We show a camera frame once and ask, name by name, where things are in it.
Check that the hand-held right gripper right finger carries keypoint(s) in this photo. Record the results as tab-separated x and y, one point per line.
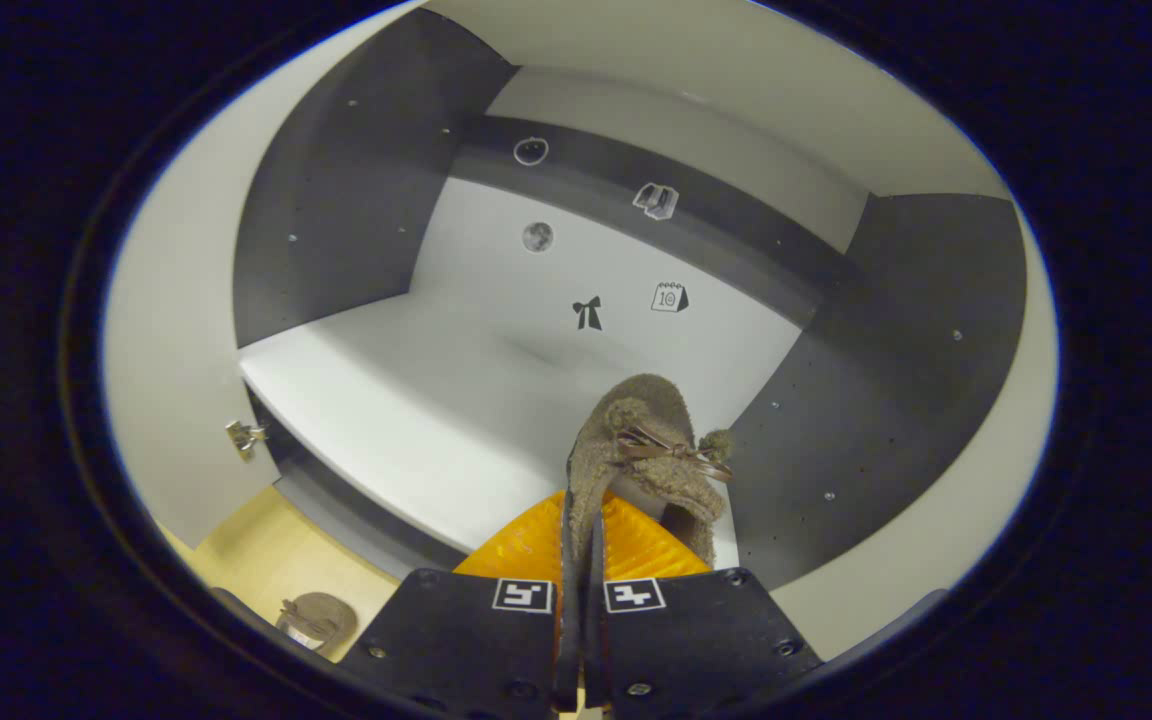
696	640

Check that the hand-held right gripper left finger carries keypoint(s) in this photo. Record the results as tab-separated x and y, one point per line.
456	640

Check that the brown fuzzy shoe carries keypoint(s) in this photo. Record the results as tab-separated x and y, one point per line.
321	620
646	410

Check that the white shoe cabinet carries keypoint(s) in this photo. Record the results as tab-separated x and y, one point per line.
416	420

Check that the metal door hinge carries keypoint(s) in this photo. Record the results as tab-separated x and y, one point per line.
244	438

